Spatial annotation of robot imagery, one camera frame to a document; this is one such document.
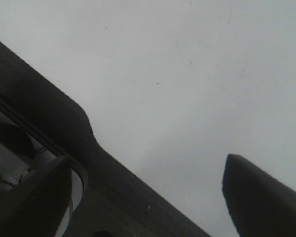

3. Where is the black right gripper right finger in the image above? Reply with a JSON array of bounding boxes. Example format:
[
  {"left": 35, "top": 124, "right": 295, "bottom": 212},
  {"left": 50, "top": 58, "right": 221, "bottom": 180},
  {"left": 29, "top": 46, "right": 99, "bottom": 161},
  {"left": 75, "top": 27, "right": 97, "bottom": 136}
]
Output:
[{"left": 222, "top": 154, "right": 296, "bottom": 237}]

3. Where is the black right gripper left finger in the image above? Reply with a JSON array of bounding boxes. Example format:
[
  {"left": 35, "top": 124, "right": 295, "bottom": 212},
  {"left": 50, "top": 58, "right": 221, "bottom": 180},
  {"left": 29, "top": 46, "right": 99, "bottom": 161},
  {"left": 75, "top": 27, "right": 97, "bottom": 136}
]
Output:
[{"left": 0, "top": 157, "right": 72, "bottom": 237}]

